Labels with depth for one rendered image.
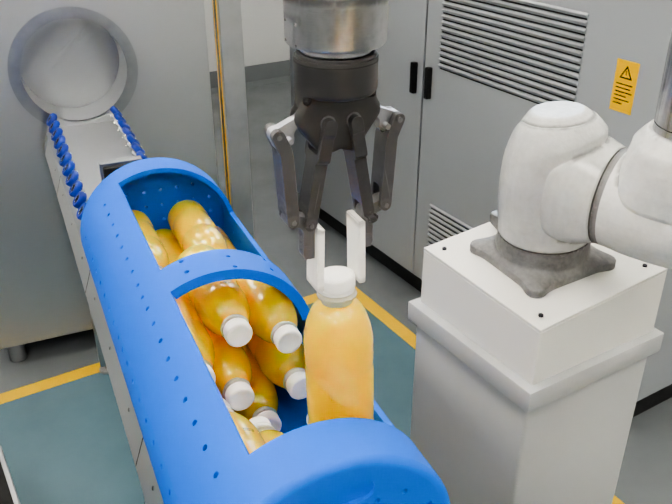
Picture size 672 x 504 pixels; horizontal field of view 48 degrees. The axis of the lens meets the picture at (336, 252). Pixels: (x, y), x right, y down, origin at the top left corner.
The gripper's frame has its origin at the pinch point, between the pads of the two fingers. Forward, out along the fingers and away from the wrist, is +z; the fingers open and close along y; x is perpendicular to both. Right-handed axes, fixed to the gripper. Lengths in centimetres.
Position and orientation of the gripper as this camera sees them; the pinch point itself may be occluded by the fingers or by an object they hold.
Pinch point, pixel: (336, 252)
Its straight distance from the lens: 76.3
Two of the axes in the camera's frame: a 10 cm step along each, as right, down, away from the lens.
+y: -9.1, 1.9, -3.6
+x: 4.1, 4.4, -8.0
